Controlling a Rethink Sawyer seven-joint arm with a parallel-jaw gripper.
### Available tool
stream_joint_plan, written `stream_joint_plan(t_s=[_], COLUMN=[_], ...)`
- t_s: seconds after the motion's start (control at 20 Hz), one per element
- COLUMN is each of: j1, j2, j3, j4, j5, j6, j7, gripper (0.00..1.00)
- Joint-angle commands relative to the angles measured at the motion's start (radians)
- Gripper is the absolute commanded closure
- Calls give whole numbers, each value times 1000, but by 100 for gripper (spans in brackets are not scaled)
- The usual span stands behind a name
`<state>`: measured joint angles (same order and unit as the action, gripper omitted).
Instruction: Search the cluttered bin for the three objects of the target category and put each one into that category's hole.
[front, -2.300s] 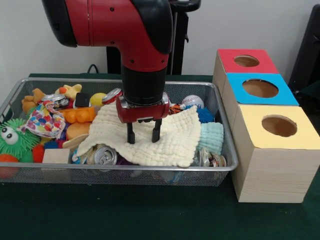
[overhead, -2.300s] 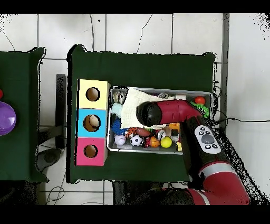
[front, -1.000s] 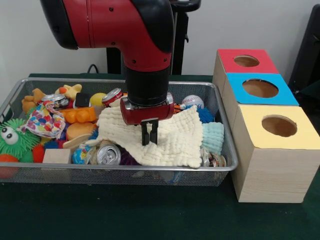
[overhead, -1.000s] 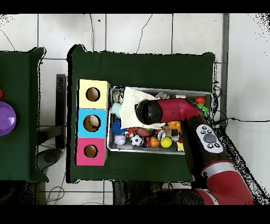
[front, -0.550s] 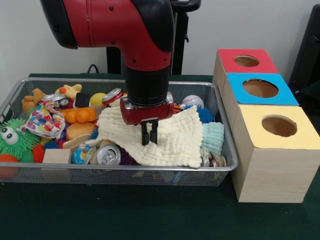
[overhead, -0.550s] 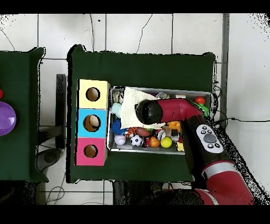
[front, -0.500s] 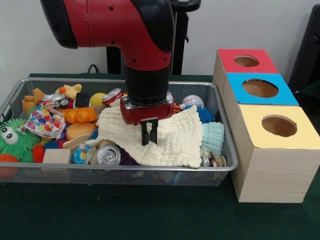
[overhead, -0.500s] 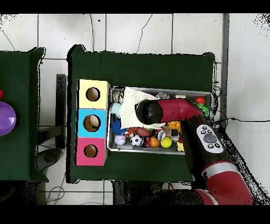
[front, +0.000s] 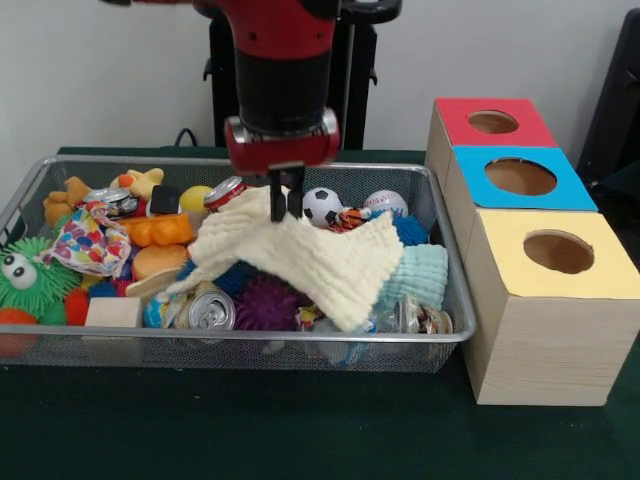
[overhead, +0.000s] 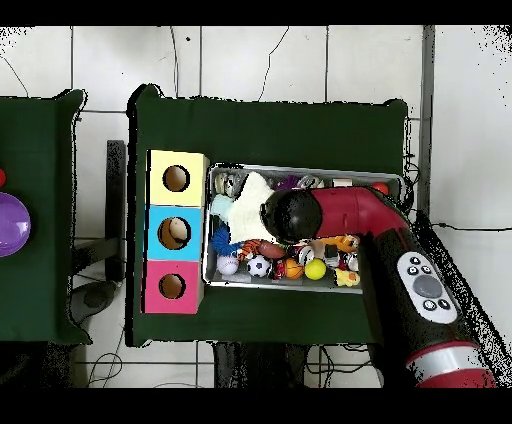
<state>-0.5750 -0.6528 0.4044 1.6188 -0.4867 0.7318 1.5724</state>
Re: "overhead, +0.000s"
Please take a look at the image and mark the small brown football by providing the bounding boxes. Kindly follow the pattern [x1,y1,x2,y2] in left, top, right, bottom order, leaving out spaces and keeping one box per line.
[257,240,287,260]

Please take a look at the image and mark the yellow duck plush toy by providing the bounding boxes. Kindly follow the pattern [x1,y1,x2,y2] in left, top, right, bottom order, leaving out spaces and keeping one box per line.
[334,267,361,288]

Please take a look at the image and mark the blue spiky rubber ball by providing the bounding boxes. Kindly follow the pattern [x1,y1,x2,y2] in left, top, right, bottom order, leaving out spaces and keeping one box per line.
[210,225,243,257]

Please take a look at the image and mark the small soccer ball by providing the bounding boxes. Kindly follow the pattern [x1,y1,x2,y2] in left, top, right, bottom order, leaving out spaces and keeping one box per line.
[246,254,273,278]

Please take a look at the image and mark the dark grey floor base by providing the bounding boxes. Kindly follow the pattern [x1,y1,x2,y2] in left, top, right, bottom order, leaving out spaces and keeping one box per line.
[69,279,117,325]

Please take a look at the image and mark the purple plastic bowl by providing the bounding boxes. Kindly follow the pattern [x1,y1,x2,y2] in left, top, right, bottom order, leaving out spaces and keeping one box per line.
[0,191,32,258]

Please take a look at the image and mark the black upright panel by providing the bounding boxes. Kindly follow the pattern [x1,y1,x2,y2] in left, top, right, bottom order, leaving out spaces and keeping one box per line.
[106,139,128,281]

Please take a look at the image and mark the dark green table cloth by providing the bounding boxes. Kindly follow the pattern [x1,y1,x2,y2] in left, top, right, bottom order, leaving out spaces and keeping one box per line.
[0,89,92,346]
[126,84,409,347]

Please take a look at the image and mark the striped tiger plush toy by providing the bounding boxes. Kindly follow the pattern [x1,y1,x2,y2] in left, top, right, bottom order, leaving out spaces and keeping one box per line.
[237,238,263,262]

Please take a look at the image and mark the small white baseball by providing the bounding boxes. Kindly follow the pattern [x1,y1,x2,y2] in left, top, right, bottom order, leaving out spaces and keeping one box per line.
[216,254,240,276]

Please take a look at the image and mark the wooden box with three holes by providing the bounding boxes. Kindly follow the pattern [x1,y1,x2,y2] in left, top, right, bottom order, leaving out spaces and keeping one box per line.
[141,149,210,315]

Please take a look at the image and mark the shallow wire mesh bin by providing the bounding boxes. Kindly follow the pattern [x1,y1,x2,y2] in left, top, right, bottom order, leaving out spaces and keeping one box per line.
[202,162,405,295]

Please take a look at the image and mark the light blue waffle cloth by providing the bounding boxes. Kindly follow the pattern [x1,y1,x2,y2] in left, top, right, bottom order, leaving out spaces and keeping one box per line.
[209,194,235,221]

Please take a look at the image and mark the black cable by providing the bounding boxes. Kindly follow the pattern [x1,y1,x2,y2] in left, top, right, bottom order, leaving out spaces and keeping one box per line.
[431,221,512,233]

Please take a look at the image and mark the cream waffle cloth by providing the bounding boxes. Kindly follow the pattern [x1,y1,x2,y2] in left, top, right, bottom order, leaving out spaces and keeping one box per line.
[227,171,278,244]

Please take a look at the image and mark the small orange basketball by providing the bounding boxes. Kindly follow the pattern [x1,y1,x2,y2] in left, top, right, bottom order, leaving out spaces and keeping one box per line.
[283,257,305,280]

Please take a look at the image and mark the plain yellow ball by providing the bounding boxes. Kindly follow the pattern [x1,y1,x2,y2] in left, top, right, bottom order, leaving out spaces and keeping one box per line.
[304,258,328,281]

